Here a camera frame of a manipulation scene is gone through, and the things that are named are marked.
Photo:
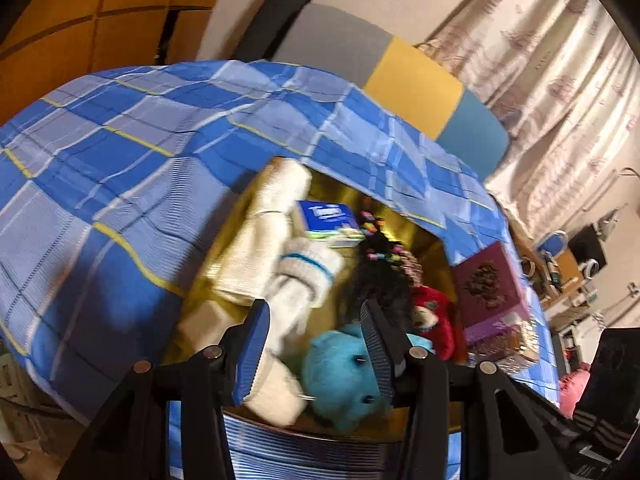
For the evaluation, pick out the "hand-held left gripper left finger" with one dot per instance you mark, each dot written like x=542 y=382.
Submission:
x=252 y=350

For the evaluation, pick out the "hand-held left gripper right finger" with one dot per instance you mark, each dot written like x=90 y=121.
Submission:
x=377 y=350

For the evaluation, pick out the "blue plush toy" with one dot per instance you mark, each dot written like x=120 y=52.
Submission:
x=335 y=365

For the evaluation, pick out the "black braided hairpiece with beads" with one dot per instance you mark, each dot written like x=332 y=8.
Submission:
x=380 y=280

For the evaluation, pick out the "red plush toy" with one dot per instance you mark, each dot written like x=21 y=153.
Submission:
x=435 y=305

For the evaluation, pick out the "cream knit cloth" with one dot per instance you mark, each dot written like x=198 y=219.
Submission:
x=250 y=255

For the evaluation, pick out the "white sock with blue stripe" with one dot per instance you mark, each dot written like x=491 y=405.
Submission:
x=305 y=265

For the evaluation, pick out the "gold textured storage box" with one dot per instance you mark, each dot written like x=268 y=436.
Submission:
x=405 y=227

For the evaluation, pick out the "purple box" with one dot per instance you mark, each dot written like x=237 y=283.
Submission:
x=485 y=280

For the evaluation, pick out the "blue tissue packet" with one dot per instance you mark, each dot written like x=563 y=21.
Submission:
x=325 y=212

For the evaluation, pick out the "pink ruffled cushion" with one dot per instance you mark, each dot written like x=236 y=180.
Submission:
x=575 y=390

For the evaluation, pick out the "wooden desk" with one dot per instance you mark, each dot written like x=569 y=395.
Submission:
x=565 y=270

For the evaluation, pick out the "small blue chair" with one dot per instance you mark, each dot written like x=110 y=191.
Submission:
x=552 y=244

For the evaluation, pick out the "white round fan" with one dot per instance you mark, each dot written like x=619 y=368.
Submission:
x=591 y=266

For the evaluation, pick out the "black monitor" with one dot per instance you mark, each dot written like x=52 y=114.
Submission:
x=587 y=247

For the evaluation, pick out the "dark striped clothing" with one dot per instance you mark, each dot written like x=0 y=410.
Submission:
x=610 y=385

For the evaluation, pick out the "blue plaid bedsheet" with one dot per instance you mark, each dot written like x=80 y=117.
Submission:
x=100 y=170

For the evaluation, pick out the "blue yellow grey chair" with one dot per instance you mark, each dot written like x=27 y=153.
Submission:
x=415 y=85

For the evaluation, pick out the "black padded roll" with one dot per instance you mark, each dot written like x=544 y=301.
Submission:
x=275 y=15

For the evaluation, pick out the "pale patterned curtain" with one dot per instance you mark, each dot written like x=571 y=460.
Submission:
x=550 y=60

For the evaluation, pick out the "wooden wardrobe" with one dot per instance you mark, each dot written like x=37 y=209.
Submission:
x=100 y=5

